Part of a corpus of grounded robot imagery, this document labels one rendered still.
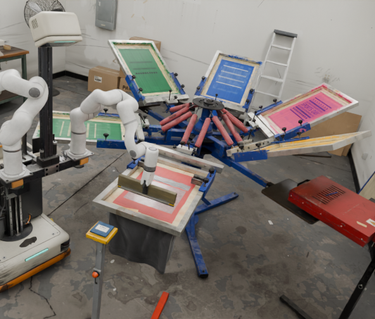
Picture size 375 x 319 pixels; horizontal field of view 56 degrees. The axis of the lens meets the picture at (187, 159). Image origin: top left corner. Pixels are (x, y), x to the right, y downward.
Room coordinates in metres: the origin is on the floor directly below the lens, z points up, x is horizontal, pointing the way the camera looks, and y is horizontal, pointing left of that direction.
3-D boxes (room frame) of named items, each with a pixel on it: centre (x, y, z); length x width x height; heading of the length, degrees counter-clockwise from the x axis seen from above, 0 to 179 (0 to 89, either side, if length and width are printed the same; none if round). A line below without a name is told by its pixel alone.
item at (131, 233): (1.78, 0.22, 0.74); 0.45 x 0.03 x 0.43; 77
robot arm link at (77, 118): (2.05, 0.72, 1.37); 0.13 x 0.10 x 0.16; 156
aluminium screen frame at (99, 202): (2.06, 0.15, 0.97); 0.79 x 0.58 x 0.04; 167
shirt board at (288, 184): (2.63, -0.58, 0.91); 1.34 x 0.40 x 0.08; 47
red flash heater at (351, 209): (2.12, -1.13, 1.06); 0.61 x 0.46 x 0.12; 47
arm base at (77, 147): (2.05, 0.74, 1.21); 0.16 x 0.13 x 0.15; 57
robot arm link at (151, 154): (1.84, 0.24, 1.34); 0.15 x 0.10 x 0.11; 66
